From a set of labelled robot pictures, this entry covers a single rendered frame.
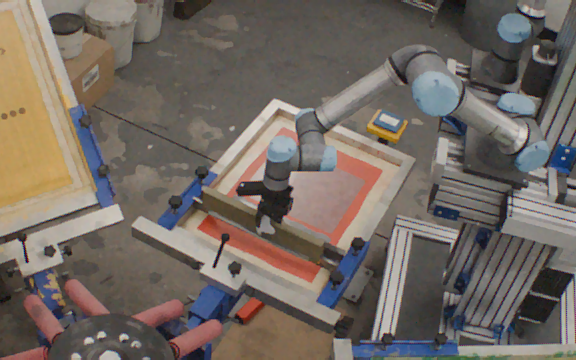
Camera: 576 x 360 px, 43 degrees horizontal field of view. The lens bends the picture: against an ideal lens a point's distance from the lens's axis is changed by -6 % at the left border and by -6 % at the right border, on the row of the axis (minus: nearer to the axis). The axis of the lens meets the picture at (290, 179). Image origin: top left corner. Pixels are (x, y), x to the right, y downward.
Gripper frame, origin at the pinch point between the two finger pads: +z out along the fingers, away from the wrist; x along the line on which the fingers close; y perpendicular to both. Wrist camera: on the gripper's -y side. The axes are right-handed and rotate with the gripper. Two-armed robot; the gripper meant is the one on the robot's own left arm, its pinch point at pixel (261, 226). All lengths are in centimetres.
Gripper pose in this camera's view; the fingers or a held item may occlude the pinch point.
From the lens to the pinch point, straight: 239.1
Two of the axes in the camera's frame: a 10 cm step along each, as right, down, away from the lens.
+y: 8.9, 4.0, -2.4
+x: 4.4, -5.8, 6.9
